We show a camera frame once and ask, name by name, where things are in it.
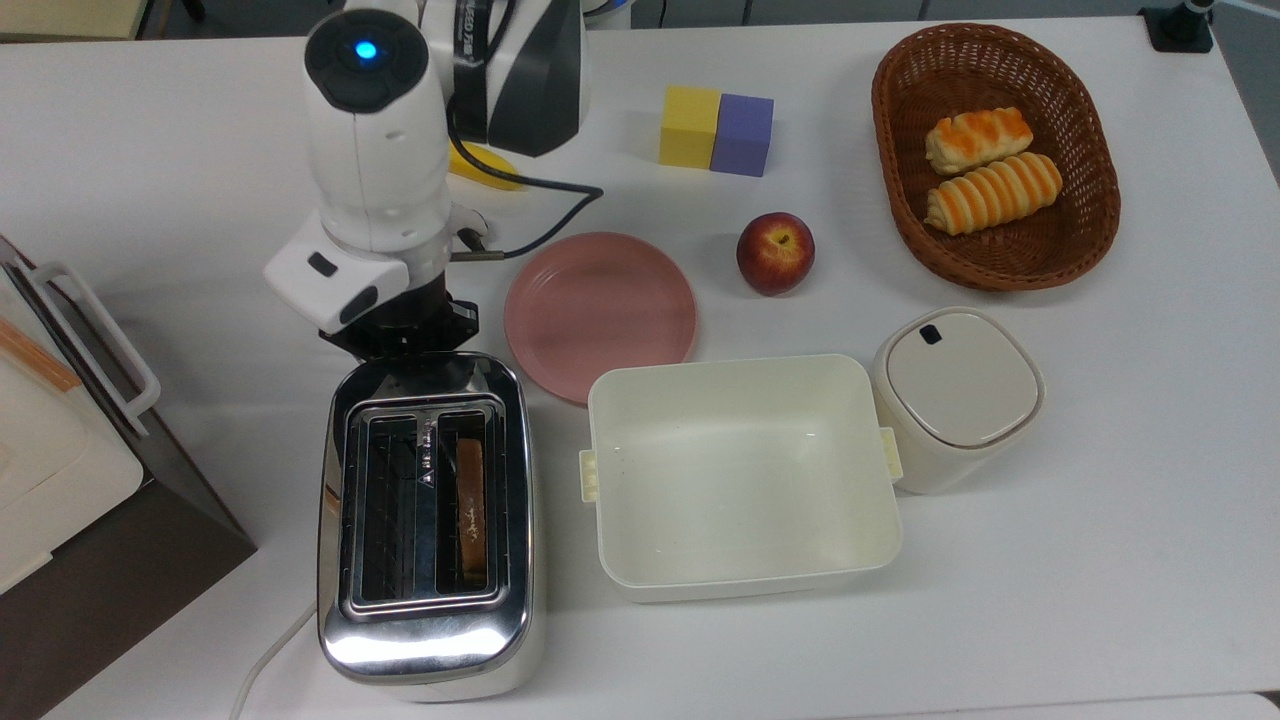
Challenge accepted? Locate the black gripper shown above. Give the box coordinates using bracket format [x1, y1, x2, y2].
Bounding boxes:
[319, 280, 481, 361]

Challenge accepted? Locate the cream and chrome toaster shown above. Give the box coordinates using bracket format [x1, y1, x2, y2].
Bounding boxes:
[316, 350, 546, 703]

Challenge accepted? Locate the yellow banana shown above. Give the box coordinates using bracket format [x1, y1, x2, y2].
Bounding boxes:
[450, 143, 527, 192]

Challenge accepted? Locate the brown bread slice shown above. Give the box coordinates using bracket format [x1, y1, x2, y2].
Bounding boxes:
[455, 438, 491, 581]

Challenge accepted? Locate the pink plate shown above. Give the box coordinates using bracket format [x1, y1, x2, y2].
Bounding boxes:
[503, 232, 699, 406]

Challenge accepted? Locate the yellow foam block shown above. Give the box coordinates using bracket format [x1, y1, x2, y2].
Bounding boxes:
[658, 84, 723, 171]

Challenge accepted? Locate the cream plastic storage box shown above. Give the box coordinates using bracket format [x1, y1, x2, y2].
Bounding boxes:
[578, 353, 906, 604]

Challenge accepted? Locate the red apple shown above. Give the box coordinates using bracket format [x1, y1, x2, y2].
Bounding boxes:
[736, 211, 816, 297]

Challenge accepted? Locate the cream and brown oven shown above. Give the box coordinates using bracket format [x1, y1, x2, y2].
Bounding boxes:
[0, 232, 259, 720]

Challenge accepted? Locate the purple foam block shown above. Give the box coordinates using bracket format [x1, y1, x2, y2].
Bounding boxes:
[710, 93, 776, 179]

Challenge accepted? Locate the beige background furniture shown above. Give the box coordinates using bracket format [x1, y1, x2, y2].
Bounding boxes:
[0, 0, 151, 43]

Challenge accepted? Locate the cream canister with lid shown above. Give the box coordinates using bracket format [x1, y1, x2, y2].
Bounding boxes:
[870, 306, 1047, 496]

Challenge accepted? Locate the glazed orange pastry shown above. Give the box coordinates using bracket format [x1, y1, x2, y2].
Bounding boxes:
[924, 106, 1035, 177]

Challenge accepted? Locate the long striped bread roll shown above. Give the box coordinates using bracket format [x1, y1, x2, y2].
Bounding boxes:
[923, 151, 1065, 237]

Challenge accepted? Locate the brown wicker basket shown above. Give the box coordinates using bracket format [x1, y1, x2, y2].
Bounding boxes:
[871, 22, 1123, 293]

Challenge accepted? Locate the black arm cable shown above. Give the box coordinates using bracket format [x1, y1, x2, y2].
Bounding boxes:
[445, 95, 606, 264]

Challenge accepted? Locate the white oven door handle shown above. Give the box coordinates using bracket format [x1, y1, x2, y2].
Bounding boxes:
[33, 261, 162, 438]

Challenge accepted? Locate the white toaster power cable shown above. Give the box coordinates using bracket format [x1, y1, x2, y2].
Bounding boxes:
[228, 600, 321, 720]

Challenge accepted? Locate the black clamp mount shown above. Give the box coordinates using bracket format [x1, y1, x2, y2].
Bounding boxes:
[1138, 0, 1217, 54]

